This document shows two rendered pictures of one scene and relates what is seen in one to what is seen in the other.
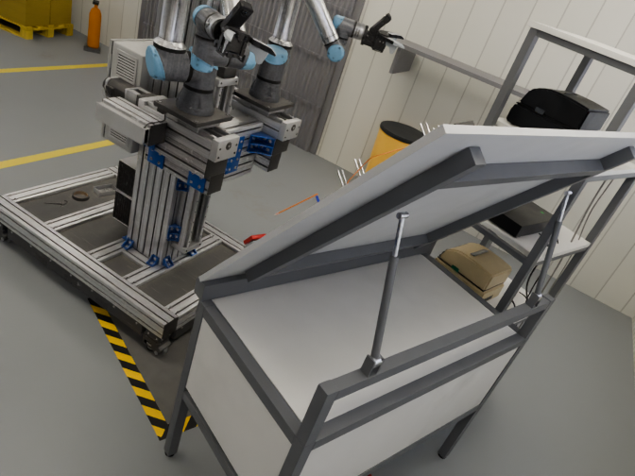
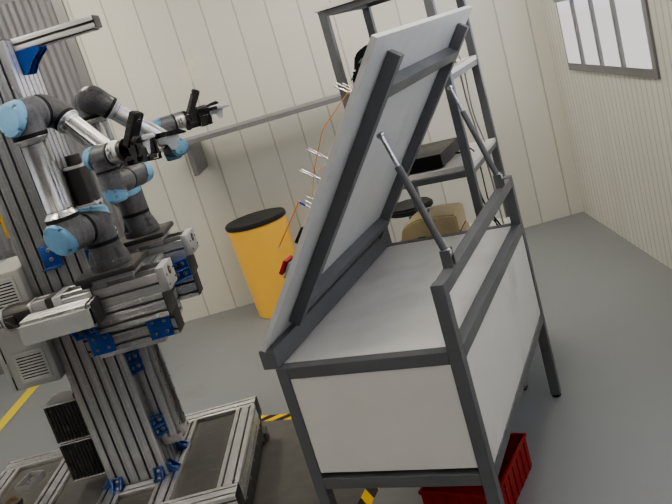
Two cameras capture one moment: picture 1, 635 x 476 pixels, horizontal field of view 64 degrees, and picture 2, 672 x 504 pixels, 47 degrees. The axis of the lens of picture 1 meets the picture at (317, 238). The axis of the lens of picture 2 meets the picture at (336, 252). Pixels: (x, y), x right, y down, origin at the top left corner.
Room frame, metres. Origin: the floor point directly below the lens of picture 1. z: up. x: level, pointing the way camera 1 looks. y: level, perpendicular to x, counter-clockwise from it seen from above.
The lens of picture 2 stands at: (-0.95, 0.65, 1.69)
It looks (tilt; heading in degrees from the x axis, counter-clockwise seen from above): 15 degrees down; 344
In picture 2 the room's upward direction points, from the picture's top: 17 degrees counter-clockwise
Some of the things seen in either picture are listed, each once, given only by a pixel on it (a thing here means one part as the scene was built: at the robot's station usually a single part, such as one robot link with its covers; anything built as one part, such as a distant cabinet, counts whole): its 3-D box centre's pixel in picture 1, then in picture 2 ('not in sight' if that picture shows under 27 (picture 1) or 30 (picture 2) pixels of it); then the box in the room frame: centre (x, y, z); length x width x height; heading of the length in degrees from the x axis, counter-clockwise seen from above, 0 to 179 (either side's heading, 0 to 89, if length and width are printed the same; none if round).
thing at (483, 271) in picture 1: (471, 267); (432, 230); (2.24, -0.76, 0.76); 0.30 x 0.21 x 0.20; 51
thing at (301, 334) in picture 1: (365, 360); (431, 334); (1.52, -0.33, 0.60); 1.17 x 0.58 x 0.40; 138
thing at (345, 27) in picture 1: (343, 26); (163, 126); (2.57, 0.22, 1.56); 0.11 x 0.08 x 0.09; 96
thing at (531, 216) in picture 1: (508, 209); (416, 159); (2.28, -0.79, 1.09); 0.35 x 0.33 x 0.07; 138
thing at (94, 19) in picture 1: (94, 25); not in sight; (5.67, 3.15, 0.27); 0.24 x 0.23 x 0.53; 70
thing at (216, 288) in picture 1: (334, 262); (336, 287); (1.73, -0.09, 0.83); 1.18 x 0.06 x 0.06; 138
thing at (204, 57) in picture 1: (208, 53); (116, 184); (1.67, 0.54, 1.46); 0.11 x 0.08 x 0.11; 134
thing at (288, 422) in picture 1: (347, 393); (442, 383); (1.52, -0.32, 0.40); 1.18 x 0.60 x 0.80; 138
